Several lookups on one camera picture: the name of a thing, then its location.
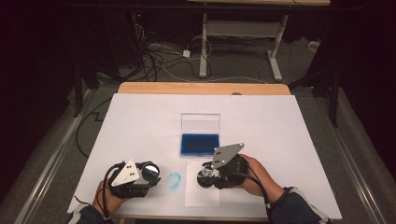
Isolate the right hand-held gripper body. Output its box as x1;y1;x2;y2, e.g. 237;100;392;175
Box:
212;143;249;190

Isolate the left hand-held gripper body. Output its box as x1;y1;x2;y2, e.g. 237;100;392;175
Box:
106;158;157;200

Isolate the round black stamp cap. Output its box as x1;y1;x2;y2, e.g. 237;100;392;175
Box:
138;161;162;184

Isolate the blue ink pad clear lid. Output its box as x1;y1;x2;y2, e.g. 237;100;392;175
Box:
179;113;221;158

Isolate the person's left hand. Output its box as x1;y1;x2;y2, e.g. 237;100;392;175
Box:
92;181;132;216

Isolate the person's right hand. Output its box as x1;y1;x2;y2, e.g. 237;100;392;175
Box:
239;154;286;198

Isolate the small clear blue cup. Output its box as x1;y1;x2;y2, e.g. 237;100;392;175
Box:
165;172;182;190

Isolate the white paper sheet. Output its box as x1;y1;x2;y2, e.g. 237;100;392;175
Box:
184;160;220;208

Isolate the white table mat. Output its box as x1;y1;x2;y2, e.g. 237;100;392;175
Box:
67;92;343;220

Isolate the black stand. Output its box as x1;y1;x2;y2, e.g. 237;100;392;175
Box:
289;64;343;129

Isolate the left hand-held gripper cable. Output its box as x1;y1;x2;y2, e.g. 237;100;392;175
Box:
102;161;126;222

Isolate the hand-held gripper cable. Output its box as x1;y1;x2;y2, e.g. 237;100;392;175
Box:
237;172;273;210
102;161;126;222

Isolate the right hand-held gripper cable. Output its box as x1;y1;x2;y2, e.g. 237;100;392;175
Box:
237;172;273;210

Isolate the black floor cable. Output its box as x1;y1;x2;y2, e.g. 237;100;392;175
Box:
76;97;113;159

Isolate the metal floor rail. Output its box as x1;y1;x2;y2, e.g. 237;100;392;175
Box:
322;102;388;224
13;89;95;224

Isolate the tangle of floor cables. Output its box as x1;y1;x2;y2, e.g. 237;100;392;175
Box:
134;21;214;82

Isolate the white metal desk frame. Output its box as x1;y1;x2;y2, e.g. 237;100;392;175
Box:
186;0;331;82

